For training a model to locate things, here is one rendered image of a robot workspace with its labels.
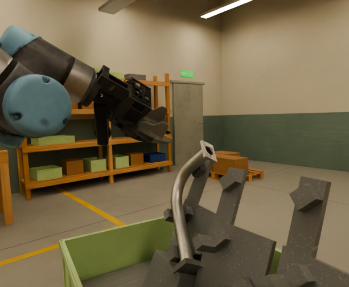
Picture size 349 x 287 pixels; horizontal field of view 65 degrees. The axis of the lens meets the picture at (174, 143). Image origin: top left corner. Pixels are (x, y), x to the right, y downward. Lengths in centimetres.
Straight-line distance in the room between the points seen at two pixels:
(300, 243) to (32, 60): 51
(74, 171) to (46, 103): 490
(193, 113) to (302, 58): 286
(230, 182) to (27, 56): 44
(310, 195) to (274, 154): 701
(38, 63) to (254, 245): 49
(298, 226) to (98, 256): 52
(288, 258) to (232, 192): 18
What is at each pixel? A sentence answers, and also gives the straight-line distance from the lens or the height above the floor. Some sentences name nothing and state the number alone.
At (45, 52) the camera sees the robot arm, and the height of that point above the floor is 137.
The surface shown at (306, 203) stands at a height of 112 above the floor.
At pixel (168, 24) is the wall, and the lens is 735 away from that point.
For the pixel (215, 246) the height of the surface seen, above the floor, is 100.
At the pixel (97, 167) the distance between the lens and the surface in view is 538.
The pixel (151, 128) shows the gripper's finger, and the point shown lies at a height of 123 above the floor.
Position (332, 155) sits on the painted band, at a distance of 690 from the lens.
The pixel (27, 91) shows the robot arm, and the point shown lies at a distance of 35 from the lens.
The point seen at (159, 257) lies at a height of 93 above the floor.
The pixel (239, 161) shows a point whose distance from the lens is 520.
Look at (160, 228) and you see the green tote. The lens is 85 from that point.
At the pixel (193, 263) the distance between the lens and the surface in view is 62.
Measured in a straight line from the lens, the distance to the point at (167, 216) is 71.
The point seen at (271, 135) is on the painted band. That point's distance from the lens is 746.
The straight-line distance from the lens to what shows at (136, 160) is 582.
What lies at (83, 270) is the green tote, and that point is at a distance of 81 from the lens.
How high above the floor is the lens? 126
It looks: 6 degrees down
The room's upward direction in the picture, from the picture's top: 2 degrees counter-clockwise
